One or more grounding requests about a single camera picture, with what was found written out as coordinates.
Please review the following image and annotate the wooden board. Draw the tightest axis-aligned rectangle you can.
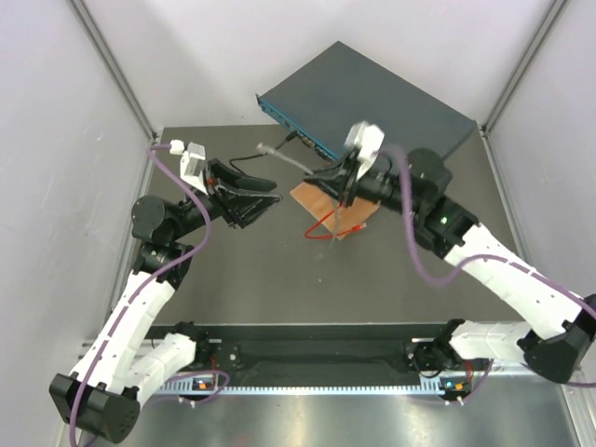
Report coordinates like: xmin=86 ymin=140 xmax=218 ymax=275
xmin=291 ymin=183 xmax=379 ymax=240

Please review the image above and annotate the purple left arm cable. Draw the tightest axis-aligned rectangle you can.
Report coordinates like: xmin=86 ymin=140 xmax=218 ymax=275
xmin=68 ymin=142 xmax=232 ymax=441

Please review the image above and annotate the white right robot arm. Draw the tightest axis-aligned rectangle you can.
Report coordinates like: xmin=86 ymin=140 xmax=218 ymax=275
xmin=305 ymin=147 xmax=595 ymax=384

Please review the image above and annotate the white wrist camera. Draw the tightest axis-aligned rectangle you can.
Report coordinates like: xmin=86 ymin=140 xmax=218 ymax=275
xmin=169 ymin=140 xmax=208 ymax=195
xmin=344 ymin=121 xmax=385 ymax=180

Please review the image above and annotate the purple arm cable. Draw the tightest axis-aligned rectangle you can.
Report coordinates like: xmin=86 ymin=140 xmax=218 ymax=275
xmin=381 ymin=143 xmax=596 ymax=406
xmin=68 ymin=142 xmax=232 ymax=441

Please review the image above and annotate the teal network switch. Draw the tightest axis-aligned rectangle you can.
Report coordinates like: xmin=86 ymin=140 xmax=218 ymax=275
xmin=257 ymin=41 xmax=477 ymax=160

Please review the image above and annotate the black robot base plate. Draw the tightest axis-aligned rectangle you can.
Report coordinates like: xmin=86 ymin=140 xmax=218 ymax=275
xmin=147 ymin=322 xmax=465 ymax=386

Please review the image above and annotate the grey ethernet cable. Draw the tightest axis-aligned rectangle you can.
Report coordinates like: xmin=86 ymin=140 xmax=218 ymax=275
xmin=256 ymin=142 xmax=344 ymax=248

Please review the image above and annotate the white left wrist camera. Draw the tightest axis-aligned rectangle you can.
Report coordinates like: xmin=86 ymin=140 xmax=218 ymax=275
xmin=169 ymin=140 xmax=208 ymax=195

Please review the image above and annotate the grey slotted cable duct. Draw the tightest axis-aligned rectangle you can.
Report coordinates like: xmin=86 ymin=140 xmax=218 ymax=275
xmin=155 ymin=374 xmax=471 ymax=398

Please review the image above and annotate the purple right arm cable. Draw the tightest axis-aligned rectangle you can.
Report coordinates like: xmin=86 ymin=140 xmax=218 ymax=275
xmin=381 ymin=143 xmax=596 ymax=406

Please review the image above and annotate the aluminium frame rail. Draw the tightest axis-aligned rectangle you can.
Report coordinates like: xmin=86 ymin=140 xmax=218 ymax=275
xmin=66 ymin=0 xmax=161 ymax=322

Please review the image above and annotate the red ethernet cable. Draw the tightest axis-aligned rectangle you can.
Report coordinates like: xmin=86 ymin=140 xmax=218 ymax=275
xmin=305 ymin=218 xmax=369 ymax=241

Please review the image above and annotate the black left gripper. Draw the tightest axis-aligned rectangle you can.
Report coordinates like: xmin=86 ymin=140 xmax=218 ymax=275
xmin=169 ymin=157 xmax=281 ymax=241

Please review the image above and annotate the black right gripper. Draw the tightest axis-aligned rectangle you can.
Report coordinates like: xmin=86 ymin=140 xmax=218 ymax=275
xmin=305 ymin=150 xmax=423 ymax=217

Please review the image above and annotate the black ethernet cable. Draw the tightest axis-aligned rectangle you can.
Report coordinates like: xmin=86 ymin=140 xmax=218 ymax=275
xmin=228 ymin=131 xmax=297 ymax=176

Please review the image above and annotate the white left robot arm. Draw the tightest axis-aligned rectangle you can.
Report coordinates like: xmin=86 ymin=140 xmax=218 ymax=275
xmin=49 ymin=159 xmax=281 ymax=445

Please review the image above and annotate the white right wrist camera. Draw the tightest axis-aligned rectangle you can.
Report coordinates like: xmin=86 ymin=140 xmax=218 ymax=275
xmin=344 ymin=121 xmax=385 ymax=180

